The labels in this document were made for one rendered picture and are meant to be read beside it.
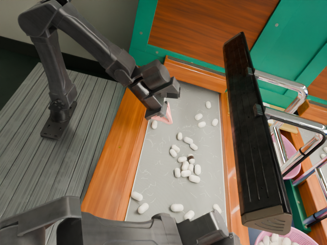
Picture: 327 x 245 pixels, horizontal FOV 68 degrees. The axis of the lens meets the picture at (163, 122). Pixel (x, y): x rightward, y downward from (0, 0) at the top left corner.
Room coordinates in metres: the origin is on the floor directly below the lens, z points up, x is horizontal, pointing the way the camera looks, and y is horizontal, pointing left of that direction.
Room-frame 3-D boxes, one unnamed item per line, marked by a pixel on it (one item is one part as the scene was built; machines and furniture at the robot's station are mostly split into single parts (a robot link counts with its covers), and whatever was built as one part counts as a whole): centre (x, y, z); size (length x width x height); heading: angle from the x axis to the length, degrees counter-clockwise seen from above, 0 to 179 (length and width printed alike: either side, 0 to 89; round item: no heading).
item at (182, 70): (0.95, -0.05, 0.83); 0.30 x 0.06 x 0.07; 98
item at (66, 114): (0.56, 0.37, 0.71); 0.20 x 0.07 x 0.08; 12
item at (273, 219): (0.52, -0.18, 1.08); 0.62 x 0.08 x 0.07; 8
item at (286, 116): (0.53, -0.26, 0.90); 0.20 x 0.19 x 0.45; 8
